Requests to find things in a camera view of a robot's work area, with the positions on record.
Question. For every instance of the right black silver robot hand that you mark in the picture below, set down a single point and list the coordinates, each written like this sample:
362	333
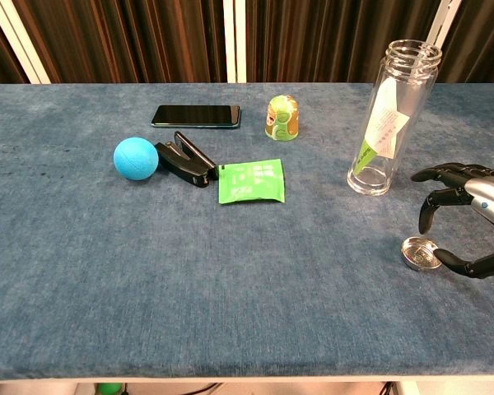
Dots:
487	193

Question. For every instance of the clear glass cup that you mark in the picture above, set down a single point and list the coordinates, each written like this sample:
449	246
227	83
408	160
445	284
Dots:
397	82

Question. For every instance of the white green paper leaflet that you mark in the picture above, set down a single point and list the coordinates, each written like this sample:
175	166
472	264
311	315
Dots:
389	123

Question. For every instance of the green sachet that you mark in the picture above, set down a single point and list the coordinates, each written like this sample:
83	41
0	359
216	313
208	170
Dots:
251	181

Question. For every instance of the black smartphone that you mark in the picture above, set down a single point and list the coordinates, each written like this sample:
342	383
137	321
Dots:
195	115

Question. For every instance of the blue fabric table cover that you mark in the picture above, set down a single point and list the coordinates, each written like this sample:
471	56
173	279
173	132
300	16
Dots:
189	267

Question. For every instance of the black stapler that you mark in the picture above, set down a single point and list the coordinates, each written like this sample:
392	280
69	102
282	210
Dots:
181	164

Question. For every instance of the blue ball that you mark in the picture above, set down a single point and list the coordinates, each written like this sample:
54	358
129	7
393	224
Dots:
136	159

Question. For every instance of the dark pleated curtain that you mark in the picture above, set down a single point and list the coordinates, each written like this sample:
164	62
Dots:
127	41

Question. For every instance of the green block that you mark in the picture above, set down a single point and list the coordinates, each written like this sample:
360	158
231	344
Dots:
109	389

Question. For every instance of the white frame post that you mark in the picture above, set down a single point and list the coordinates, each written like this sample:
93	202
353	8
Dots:
444	24
18	41
234	41

